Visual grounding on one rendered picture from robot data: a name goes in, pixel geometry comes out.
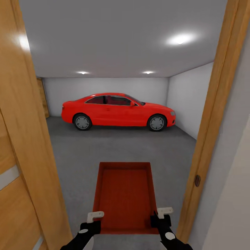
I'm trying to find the storage box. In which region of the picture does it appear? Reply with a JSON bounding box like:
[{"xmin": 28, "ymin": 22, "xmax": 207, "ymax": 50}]
[{"xmin": 93, "ymin": 162, "xmax": 159, "ymax": 234}]

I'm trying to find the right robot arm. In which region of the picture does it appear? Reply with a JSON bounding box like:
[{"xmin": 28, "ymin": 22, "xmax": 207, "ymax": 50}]
[{"xmin": 151, "ymin": 207, "xmax": 193, "ymax": 250}]

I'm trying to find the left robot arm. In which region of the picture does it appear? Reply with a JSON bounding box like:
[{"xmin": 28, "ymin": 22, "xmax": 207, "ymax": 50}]
[{"xmin": 60, "ymin": 211, "xmax": 104, "ymax": 250}]

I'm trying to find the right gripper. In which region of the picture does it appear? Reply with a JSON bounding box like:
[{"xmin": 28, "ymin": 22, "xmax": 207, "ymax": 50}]
[{"xmin": 151, "ymin": 212, "xmax": 171, "ymax": 229}]

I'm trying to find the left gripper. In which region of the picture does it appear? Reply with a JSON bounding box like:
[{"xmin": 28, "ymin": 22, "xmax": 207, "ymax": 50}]
[{"xmin": 80, "ymin": 220, "xmax": 101, "ymax": 235}]

